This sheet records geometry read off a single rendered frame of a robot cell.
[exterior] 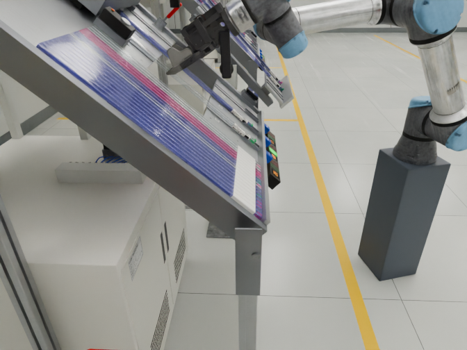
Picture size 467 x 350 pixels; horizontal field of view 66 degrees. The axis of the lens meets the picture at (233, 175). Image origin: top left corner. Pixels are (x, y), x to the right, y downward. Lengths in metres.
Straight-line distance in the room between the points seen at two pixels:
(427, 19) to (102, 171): 0.96
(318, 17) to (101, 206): 0.79
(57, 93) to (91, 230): 0.40
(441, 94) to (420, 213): 0.53
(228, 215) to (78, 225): 0.43
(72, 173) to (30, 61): 0.55
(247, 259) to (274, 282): 0.92
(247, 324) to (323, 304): 0.75
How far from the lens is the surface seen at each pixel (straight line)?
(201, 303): 1.54
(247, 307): 0.82
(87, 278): 0.89
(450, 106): 1.27
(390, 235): 1.57
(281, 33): 0.93
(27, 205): 1.13
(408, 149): 1.45
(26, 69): 0.68
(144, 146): 0.65
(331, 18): 1.12
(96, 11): 0.95
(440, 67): 1.19
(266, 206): 0.76
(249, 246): 0.68
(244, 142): 1.00
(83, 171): 1.15
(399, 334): 1.56
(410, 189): 1.47
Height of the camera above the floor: 1.16
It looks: 29 degrees down
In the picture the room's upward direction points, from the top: 1 degrees counter-clockwise
